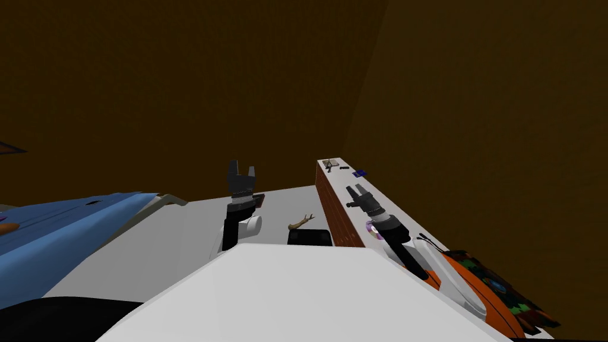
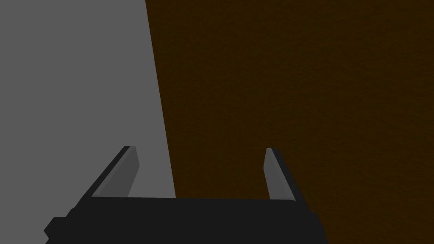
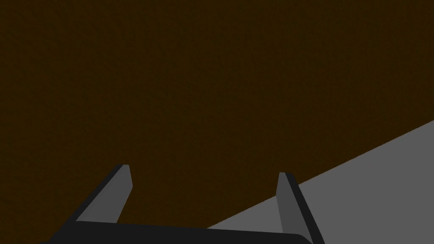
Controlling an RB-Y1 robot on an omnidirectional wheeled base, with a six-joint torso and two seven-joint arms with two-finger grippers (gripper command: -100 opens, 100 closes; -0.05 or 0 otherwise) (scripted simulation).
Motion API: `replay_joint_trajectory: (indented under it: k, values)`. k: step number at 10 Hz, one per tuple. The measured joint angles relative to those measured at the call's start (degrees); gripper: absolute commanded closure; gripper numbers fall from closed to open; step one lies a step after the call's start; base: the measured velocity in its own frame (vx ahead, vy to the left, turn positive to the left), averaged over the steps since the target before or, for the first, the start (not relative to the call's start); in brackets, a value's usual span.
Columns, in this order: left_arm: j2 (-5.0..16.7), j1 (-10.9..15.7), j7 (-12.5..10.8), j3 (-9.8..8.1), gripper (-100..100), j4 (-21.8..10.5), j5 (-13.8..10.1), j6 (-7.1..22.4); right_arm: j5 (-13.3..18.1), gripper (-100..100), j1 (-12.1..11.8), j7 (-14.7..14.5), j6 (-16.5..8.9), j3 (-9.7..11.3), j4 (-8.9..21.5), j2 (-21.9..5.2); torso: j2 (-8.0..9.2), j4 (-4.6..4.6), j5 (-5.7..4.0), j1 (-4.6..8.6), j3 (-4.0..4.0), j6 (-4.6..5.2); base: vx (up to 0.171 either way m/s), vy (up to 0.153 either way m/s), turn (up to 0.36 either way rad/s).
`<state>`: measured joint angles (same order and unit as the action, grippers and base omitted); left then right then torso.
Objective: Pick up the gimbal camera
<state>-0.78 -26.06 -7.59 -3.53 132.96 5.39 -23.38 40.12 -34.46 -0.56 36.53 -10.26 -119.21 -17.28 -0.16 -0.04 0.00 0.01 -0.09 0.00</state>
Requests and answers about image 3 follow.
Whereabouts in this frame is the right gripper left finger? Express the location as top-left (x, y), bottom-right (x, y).
top-left (67, 164), bottom-right (134, 224)

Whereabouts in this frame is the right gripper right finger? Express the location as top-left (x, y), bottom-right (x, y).
top-left (275, 172), bottom-right (326, 244)

